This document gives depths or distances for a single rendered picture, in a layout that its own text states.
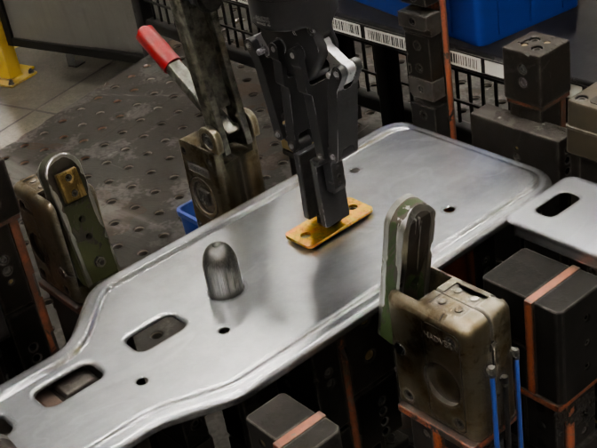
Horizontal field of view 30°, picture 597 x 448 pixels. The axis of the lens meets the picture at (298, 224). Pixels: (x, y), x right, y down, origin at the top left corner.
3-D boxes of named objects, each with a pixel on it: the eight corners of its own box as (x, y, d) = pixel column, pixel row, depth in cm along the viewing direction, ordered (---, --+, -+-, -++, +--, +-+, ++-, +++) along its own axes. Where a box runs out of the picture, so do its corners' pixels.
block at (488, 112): (564, 372, 128) (558, 141, 113) (484, 332, 136) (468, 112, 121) (580, 359, 130) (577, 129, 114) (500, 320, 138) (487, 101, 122)
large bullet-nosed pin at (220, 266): (226, 318, 98) (211, 256, 94) (204, 305, 100) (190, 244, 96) (253, 301, 99) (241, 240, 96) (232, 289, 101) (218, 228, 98)
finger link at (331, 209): (333, 146, 101) (339, 148, 100) (344, 212, 105) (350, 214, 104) (309, 159, 100) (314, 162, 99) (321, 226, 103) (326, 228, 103)
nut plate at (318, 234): (309, 250, 102) (307, 239, 101) (282, 236, 104) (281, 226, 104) (375, 210, 106) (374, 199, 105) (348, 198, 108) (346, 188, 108)
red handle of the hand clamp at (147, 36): (218, 138, 109) (126, 29, 114) (215, 151, 111) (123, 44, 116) (251, 121, 112) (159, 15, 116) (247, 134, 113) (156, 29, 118)
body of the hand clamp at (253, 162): (268, 421, 128) (212, 155, 110) (232, 396, 133) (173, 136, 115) (306, 395, 131) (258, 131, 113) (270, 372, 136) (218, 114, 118)
